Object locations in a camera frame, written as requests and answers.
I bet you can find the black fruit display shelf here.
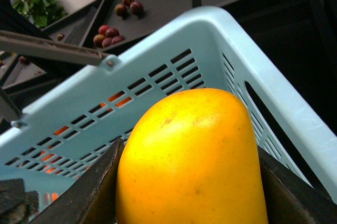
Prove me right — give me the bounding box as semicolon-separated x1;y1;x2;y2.
0;0;337;93

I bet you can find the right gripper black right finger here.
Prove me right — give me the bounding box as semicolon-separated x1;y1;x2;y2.
257;147;336;224

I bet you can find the yellow mango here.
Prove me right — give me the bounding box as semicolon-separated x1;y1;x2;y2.
116;89;268;223

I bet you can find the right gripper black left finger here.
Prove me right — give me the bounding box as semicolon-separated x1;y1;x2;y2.
31;139;124;223

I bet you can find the light blue plastic basket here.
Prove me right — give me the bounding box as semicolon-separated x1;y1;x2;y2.
1;7;336;218

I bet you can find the green potted plant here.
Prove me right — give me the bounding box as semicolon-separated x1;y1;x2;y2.
10;0;68;30

